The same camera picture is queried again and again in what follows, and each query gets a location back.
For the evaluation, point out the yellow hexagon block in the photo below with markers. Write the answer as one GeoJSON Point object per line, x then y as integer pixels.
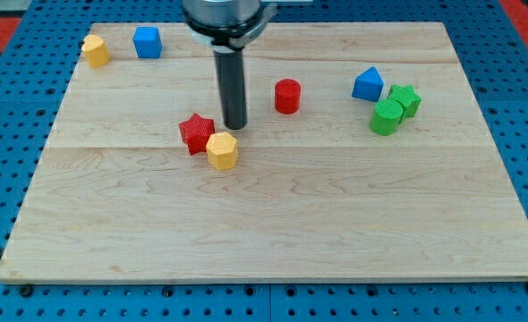
{"type": "Point", "coordinates": [222, 150]}

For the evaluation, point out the red cylinder block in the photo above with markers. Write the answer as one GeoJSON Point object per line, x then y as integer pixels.
{"type": "Point", "coordinates": [287, 96]}

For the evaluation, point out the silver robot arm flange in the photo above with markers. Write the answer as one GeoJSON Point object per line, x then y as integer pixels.
{"type": "Point", "coordinates": [228, 23]}

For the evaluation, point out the blue triangular prism block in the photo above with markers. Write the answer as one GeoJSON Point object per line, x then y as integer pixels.
{"type": "Point", "coordinates": [368, 85]}

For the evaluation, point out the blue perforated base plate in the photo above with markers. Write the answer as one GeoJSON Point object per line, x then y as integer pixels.
{"type": "Point", "coordinates": [35, 68]}

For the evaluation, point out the blue cube block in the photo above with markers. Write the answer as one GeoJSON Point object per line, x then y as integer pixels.
{"type": "Point", "coordinates": [147, 42]}

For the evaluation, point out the red star block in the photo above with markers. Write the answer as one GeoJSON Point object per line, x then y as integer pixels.
{"type": "Point", "coordinates": [195, 133]}

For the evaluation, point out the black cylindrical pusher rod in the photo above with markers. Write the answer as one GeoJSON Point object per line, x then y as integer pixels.
{"type": "Point", "coordinates": [231, 86]}

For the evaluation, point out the yellow heart block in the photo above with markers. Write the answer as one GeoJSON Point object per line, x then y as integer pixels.
{"type": "Point", "coordinates": [95, 51]}

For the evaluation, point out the green cylinder block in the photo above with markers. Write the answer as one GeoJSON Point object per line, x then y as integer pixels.
{"type": "Point", "coordinates": [387, 115]}

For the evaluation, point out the green star block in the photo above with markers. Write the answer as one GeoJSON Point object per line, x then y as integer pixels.
{"type": "Point", "coordinates": [407, 97]}

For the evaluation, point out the light wooden board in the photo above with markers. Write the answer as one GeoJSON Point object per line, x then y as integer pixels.
{"type": "Point", "coordinates": [316, 197]}

